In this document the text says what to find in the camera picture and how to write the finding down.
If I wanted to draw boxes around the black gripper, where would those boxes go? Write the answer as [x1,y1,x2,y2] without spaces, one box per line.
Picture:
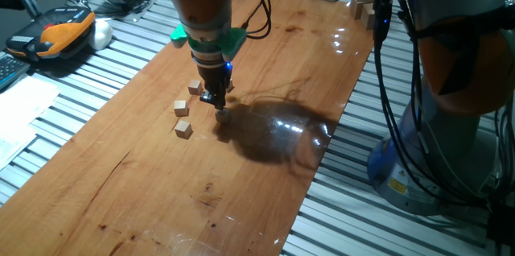
[197,62,234,111]

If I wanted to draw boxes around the white paper sheets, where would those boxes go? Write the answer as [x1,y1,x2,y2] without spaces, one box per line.
[0,75,61,171]

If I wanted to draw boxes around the dark computer keyboard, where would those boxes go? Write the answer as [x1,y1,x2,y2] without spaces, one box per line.
[0,51,31,91]

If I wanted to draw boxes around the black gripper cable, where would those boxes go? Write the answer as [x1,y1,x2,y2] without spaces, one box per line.
[225,0,281,40]

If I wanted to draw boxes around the orange black teach pendant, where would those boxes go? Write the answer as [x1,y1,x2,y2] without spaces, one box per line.
[6,6,97,62]

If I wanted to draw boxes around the green camera mount bracket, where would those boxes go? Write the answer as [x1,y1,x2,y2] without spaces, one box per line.
[169,24,247,62]

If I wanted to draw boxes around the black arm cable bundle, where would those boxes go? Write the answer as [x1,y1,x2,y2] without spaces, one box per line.
[372,0,515,209]

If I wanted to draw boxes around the white rounded object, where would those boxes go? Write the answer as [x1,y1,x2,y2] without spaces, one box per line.
[88,19,114,51]

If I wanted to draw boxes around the glossy wooden board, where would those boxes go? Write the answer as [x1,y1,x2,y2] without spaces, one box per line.
[0,0,377,256]

